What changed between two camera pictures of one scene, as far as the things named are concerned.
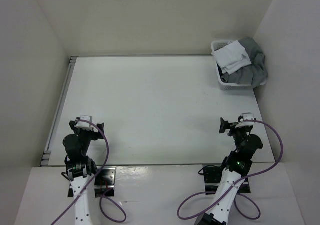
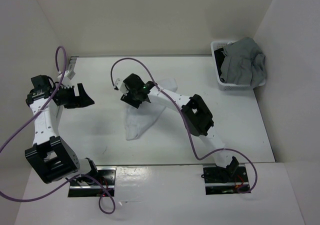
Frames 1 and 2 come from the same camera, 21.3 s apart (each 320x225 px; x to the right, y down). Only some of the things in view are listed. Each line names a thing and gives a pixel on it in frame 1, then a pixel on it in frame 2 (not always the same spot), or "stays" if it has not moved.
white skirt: [232, 57] → [138, 121]
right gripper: [224, 125] → [127, 99]
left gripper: [95, 135] → [82, 100]
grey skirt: [255, 74] stays
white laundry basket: [215, 45] stays
